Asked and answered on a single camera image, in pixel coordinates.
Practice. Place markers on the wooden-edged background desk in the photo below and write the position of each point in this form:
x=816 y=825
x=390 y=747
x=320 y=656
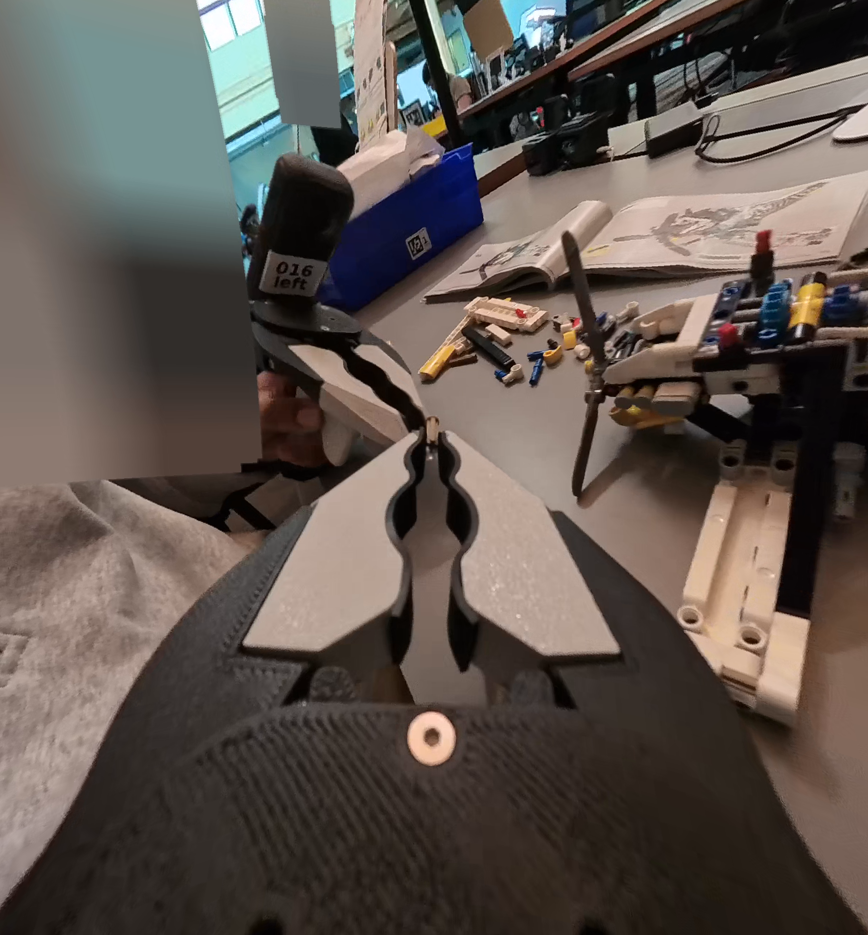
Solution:
x=595 y=44

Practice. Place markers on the lego instruction booklet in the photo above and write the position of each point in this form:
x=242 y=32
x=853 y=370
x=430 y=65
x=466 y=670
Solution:
x=697 y=226

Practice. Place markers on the white printed sheet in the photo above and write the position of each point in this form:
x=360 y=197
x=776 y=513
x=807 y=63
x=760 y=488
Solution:
x=374 y=66

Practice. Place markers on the silver laptop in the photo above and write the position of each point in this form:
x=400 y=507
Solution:
x=785 y=91

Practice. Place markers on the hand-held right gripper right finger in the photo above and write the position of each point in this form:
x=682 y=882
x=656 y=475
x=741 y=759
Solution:
x=529 y=577

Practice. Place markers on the black device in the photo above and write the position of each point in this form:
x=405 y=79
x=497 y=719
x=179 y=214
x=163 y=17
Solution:
x=562 y=142

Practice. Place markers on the person's left hand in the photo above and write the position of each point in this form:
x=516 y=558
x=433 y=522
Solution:
x=291 y=420

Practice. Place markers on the lego aircraft model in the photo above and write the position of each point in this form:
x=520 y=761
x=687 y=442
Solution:
x=770 y=321

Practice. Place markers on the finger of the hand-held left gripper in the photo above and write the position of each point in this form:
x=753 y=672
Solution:
x=346 y=394
x=396 y=376

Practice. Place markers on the black flat lego beam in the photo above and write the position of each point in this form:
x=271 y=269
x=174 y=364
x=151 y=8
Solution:
x=489 y=345

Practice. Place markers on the cardboard box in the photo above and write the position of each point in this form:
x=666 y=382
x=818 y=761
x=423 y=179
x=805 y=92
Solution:
x=486 y=25

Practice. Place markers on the white crumpled bags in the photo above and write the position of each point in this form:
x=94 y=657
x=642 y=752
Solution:
x=383 y=164

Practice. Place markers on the blue plastic bin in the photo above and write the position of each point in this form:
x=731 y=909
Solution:
x=405 y=226

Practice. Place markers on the tan lego pin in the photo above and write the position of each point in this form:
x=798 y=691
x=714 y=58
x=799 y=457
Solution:
x=432 y=426

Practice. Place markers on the black power adapter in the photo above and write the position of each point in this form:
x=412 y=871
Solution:
x=671 y=131

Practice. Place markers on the black metal post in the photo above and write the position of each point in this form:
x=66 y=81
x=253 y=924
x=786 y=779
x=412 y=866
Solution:
x=434 y=66

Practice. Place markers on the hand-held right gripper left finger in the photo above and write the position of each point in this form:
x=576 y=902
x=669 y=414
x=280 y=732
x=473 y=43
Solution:
x=332 y=577

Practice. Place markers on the person's grey sweatshirt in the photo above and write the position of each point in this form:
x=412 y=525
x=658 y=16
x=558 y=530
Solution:
x=76 y=621

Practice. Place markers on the scattered loose lego pieces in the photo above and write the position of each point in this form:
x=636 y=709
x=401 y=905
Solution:
x=503 y=312

